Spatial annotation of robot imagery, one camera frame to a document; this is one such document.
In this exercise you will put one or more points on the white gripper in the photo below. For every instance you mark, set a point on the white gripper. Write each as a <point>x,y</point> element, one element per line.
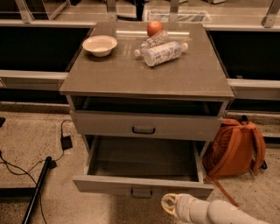
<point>183,206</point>

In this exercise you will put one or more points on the grey drawer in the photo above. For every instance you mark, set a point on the grey drawer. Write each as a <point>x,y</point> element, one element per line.
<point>143,168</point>
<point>183,127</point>

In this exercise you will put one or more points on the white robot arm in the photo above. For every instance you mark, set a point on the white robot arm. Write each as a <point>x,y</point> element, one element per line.
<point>219,212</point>

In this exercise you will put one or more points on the grey drawer cabinet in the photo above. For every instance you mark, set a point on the grey drawer cabinet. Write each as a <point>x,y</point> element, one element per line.
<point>192,85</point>

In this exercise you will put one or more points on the orange backpack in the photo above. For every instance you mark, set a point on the orange backpack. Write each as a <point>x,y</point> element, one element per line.
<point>238,147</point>

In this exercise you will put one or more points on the black power adapter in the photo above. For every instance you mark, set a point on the black power adapter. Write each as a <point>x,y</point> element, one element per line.
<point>66,142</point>

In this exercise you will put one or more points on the labelled plastic water bottle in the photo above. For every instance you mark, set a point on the labelled plastic water bottle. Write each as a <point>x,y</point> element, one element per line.
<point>162,53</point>

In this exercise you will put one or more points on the black metal stand leg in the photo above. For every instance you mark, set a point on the black metal stand leg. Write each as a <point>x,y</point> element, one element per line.
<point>34,193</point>

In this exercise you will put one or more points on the clear plastic water bottle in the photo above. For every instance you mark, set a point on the clear plastic water bottle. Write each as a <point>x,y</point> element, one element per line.
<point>161,37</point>

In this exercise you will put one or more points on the white bowl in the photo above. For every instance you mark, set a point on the white bowl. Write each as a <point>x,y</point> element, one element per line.
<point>100,46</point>

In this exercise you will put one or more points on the red apple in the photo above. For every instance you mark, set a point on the red apple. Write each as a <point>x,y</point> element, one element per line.
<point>153,27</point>

